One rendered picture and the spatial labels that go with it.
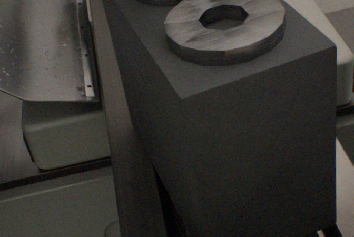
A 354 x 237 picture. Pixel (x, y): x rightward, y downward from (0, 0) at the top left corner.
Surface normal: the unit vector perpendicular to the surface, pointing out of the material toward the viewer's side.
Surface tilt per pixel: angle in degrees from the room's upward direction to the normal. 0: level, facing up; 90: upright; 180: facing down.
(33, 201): 90
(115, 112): 0
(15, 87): 45
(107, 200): 90
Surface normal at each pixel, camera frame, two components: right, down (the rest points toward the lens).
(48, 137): 0.16, 0.58
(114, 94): -0.15, -0.78
